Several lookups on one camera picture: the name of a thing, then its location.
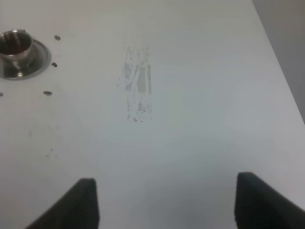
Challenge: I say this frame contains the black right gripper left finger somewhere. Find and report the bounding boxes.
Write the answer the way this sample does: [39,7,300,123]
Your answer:
[27,178,99,229]

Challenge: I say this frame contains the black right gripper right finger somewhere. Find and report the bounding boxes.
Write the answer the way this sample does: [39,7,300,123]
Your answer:
[234,172,305,229]

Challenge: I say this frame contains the right stainless steel saucer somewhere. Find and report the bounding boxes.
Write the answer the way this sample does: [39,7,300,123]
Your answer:
[0,39,51,80]

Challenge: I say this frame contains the right stainless steel teacup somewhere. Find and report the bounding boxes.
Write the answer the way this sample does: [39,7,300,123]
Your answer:
[0,29,34,70]

